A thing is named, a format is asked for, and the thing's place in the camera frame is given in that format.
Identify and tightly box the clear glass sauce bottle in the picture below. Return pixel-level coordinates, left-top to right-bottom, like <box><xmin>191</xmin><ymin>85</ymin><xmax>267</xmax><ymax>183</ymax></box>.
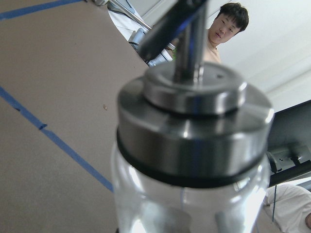
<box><xmin>111</xmin><ymin>0</ymin><xmax>274</xmax><ymax>233</ymax></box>

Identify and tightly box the seated person beige shirt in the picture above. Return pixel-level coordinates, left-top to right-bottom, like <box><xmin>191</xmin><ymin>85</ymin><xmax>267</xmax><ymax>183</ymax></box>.
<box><xmin>203</xmin><ymin>2</ymin><xmax>249</xmax><ymax>64</ymax></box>

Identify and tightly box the black monitor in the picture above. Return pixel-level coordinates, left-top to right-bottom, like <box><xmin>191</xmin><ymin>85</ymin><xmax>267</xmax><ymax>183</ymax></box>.
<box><xmin>266</xmin><ymin>100</ymin><xmax>311</xmax><ymax>187</ymax></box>

